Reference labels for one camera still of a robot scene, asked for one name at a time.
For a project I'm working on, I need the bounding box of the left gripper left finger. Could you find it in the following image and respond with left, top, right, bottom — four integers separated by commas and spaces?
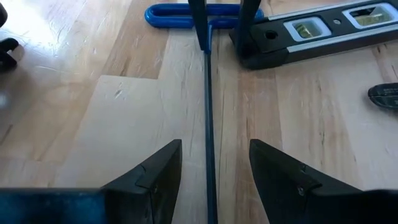
101, 139, 183, 224

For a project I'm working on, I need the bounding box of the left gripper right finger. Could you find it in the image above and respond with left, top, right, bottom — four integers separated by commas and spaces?
248, 138, 364, 224

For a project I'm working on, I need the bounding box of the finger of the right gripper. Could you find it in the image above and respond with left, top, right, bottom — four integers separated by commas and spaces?
234, 0, 263, 60
187, 0, 210, 54

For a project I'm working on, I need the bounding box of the black spirit level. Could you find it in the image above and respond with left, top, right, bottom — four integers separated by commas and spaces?
229, 0, 398, 71

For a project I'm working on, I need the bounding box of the blue T-handle hex key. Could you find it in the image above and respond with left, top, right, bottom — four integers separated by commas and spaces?
144, 2, 265, 224

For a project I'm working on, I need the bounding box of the black long tool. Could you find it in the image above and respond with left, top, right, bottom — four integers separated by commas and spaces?
367, 83, 398, 110

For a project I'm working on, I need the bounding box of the black pegboard foot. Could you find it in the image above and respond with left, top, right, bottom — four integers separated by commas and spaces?
0, 37, 20, 71

